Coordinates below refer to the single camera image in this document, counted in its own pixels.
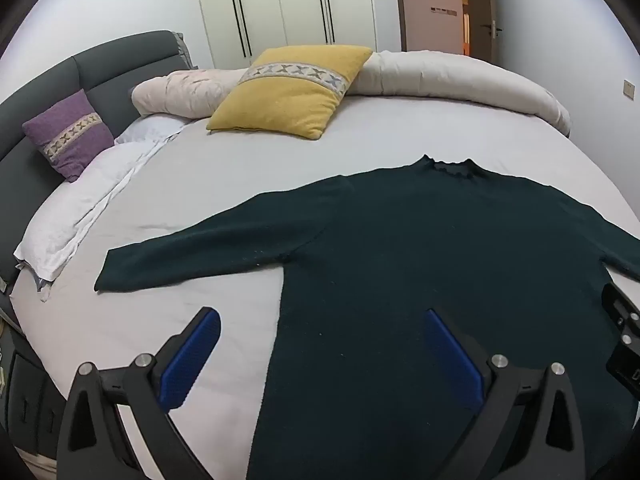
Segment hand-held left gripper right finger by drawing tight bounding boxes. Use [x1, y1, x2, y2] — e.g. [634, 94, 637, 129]
[424, 308, 587, 480]

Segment yellow throw pillow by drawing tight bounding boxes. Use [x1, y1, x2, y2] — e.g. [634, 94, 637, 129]
[206, 45, 374, 141]

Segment round bed with white sheet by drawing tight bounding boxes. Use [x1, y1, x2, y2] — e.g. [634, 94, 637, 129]
[10, 92, 640, 480]

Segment dark nightstand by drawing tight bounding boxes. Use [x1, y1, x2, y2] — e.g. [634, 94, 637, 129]
[0, 320, 66, 456]

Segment white wardrobe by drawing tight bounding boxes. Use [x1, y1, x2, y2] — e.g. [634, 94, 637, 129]
[192, 0, 378, 68]

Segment beige rolled duvet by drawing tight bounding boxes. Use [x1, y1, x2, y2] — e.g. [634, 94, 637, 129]
[131, 50, 572, 137]

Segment white bed pillow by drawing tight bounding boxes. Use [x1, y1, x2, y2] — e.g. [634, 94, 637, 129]
[14, 137, 168, 306]

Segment grey upholstered headboard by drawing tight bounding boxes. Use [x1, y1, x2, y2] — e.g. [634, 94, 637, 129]
[0, 30, 198, 321]

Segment dark green sweater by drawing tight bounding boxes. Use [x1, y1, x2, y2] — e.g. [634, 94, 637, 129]
[94, 155, 640, 480]

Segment pale blue bed pillow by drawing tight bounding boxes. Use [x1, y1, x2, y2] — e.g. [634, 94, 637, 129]
[115, 114, 188, 147]

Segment purple throw pillow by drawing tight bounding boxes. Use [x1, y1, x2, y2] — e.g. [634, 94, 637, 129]
[21, 89, 116, 183]

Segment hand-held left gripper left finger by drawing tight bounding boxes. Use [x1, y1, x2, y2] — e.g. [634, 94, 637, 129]
[56, 306, 222, 480]

